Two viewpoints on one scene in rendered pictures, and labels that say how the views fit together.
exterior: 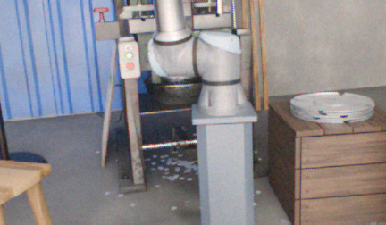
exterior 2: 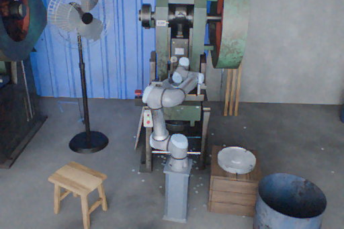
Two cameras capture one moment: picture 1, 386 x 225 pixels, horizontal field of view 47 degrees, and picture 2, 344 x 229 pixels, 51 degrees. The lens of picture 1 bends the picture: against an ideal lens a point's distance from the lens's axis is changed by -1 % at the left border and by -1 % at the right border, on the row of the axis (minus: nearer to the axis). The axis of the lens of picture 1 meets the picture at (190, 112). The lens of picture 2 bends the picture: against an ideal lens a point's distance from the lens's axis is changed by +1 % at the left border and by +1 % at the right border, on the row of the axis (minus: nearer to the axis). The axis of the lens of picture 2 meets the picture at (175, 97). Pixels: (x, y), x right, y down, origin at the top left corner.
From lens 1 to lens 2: 145 cm
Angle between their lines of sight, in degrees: 14
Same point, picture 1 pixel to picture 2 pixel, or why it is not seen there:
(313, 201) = (216, 203)
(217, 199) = (171, 199)
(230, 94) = (180, 163)
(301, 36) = (269, 70)
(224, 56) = (179, 150)
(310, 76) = (271, 93)
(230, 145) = (178, 182)
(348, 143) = (234, 184)
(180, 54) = (161, 144)
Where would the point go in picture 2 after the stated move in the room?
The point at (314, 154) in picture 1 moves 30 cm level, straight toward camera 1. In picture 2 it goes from (218, 185) to (203, 211)
